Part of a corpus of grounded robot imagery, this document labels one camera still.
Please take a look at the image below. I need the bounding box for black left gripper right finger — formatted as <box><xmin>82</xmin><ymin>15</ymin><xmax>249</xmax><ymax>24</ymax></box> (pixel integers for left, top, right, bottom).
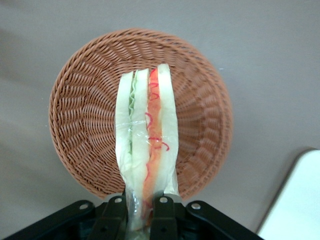
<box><xmin>149</xmin><ymin>194</ymin><xmax>181</xmax><ymax>240</ymax></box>

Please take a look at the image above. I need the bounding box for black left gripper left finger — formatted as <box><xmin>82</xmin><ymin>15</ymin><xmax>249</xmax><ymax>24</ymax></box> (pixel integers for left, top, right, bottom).
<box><xmin>92</xmin><ymin>194</ymin><xmax>129</xmax><ymax>240</ymax></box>

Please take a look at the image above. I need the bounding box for triangle sandwich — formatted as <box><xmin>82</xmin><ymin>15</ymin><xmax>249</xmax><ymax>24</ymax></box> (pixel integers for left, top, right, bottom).
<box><xmin>113</xmin><ymin>63</ymin><xmax>181</xmax><ymax>237</ymax></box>

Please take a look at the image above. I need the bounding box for brown round wicker basket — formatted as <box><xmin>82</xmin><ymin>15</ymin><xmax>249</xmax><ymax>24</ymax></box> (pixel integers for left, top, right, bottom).
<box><xmin>48</xmin><ymin>27</ymin><xmax>235</xmax><ymax>201</ymax></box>

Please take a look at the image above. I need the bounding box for beige plastic tray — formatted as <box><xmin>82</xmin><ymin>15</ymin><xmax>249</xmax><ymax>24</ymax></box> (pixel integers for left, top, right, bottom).
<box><xmin>256</xmin><ymin>149</ymin><xmax>320</xmax><ymax>240</ymax></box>

